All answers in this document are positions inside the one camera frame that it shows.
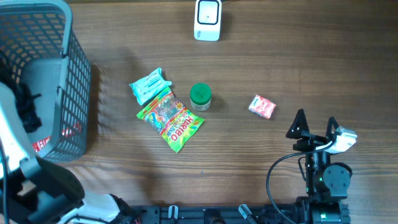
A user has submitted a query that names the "grey plastic shopping basket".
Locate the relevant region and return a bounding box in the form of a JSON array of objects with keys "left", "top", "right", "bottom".
[{"left": 1, "top": 1, "right": 92, "bottom": 162}]

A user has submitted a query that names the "red small candy packet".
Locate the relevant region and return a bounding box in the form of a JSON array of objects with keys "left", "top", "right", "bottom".
[{"left": 248, "top": 95, "right": 277, "bottom": 119}]

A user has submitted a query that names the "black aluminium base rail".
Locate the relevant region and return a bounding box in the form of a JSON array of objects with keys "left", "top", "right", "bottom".
[{"left": 73, "top": 203, "right": 351, "bottom": 224}]

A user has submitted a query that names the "white barcode scanner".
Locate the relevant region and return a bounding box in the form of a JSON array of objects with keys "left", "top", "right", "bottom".
[{"left": 193, "top": 0, "right": 222, "bottom": 42}]

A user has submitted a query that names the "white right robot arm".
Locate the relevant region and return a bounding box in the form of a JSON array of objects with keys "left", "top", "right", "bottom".
[{"left": 285, "top": 109, "right": 358, "bottom": 223}]

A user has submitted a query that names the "red Nescafe stick sachet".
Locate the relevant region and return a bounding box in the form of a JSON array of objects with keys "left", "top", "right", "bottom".
[{"left": 32, "top": 122, "right": 82, "bottom": 152}]

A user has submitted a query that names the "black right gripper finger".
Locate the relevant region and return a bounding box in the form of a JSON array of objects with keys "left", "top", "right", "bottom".
[
  {"left": 285, "top": 109, "right": 310, "bottom": 139},
  {"left": 325, "top": 117, "right": 339, "bottom": 139}
]

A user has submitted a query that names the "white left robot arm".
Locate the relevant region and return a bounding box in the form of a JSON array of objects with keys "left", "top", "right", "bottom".
[{"left": 1, "top": 54, "right": 141, "bottom": 223}]

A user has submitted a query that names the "Haribo gummy bag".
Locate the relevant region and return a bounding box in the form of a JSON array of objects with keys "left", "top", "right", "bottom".
[{"left": 137, "top": 87, "right": 205, "bottom": 153}]

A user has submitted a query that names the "green lid jar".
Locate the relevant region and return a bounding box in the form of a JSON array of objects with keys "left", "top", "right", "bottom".
[{"left": 190, "top": 83, "right": 212, "bottom": 111}]

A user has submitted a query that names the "teal tissue pack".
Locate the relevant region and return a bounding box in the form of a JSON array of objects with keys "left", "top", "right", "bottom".
[{"left": 129, "top": 67, "right": 172, "bottom": 106}]

